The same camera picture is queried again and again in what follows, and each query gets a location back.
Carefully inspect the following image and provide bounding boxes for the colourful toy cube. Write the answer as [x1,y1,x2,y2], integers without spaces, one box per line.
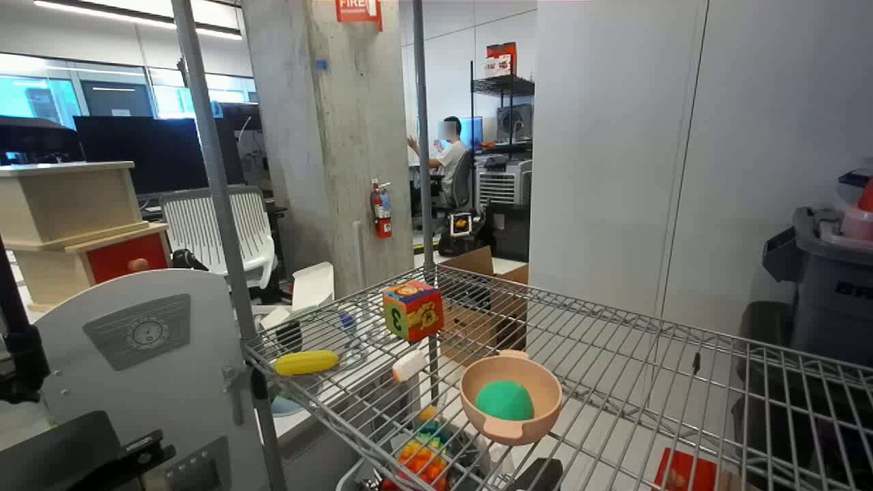
[380,277,449,346]

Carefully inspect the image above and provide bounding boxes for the small blue toy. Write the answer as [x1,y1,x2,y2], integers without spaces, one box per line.
[335,306,360,341]

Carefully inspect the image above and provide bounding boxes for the yellow toy banana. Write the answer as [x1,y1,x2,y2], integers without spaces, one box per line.
[271,348,345,381]

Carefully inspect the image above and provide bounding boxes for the rainbow stacking toy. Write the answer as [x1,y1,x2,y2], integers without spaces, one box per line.
[380,416,458,491]

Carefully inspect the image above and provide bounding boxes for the wooden toy cabinet red drawer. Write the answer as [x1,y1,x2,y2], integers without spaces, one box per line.
[0,159,175,320]

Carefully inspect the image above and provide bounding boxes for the white and orange device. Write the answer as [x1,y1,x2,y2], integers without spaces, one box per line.
[449,209,477,243]

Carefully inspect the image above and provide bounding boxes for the red fire extinguisher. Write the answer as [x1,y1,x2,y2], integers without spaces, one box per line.
[370,178,397,243]

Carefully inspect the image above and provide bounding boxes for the grey office chair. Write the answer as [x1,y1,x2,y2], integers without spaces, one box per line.
[443,146,481,217]

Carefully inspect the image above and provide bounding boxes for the brown cardboard box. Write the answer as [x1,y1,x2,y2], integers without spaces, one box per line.
[439,246,532,369]

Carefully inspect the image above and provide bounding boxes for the person in light shirt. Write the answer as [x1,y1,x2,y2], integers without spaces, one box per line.
[405,114,473,212]

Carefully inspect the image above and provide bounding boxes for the white appliance with vents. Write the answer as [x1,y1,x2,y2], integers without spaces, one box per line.
[473,153,535,209]

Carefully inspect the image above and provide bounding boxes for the white paper box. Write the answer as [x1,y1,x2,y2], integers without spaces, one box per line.
[289,260,341,317]

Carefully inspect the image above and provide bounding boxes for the dark grey device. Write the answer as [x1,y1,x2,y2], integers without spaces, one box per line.
[494,100,535,146]

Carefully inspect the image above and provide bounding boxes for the green ball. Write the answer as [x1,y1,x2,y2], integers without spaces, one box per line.
[473,380,537,422]

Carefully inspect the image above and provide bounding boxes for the black storage shelf unit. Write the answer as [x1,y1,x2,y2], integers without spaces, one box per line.
[466,59,537,262]

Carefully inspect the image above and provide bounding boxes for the peach plastic bowl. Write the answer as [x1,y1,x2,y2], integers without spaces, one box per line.
[458,351,567,446]

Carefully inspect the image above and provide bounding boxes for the white slatted rack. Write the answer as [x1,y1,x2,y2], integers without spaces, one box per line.
[162,187,282,294]

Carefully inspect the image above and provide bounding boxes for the red and white box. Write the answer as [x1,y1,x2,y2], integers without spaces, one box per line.
[483,39,522,81]

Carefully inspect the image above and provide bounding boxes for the black rounded object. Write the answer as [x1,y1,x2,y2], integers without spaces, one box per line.
[510,456,567,491]

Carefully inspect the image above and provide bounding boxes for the large black monitor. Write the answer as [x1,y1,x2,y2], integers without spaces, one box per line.
[75,114,213,195]

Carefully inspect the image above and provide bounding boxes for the wooden box with red lid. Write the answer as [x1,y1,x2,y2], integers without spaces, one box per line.
[652,444,723,491]

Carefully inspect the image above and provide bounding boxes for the white panel with grey badge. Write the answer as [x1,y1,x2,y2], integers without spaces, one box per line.
[34,268,274,491]

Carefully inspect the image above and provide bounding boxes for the grey plastic bin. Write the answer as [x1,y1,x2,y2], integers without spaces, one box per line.
[758,204,873,369]

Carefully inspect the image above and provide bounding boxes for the small black monitor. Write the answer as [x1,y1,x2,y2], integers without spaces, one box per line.
[0,114,89,167]

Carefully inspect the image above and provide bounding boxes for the black device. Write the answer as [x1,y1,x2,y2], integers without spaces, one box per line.
[0,408,179,491]

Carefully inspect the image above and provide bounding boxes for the metal wire shelf rack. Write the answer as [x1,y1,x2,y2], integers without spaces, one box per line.
[169,0,873,491]

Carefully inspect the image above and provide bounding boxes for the red wall sign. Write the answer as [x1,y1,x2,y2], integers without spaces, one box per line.
[334,0,385,30]

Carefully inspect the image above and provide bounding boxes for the black stand post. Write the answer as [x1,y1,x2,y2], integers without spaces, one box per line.
[0,238,54,403]

